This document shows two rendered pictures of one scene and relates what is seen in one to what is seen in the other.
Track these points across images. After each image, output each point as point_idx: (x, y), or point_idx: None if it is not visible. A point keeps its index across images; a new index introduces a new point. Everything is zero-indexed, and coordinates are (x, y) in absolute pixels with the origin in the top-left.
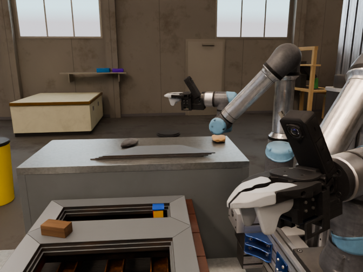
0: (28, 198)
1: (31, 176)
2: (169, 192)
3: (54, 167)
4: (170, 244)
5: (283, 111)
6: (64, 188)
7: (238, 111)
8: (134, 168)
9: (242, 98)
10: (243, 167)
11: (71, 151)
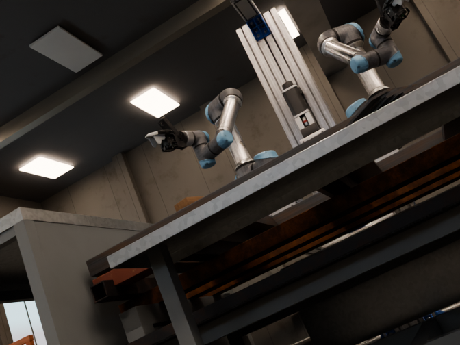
0: (46, 266)
1: (42, 225)
2: None
3: (66, 213)
4: (276, 220)
5: (241, 141)
6: (85, 249)
7: (232, 126)
8: (140, 226)
9: (230, 116)
10: None
11: (6, 250)
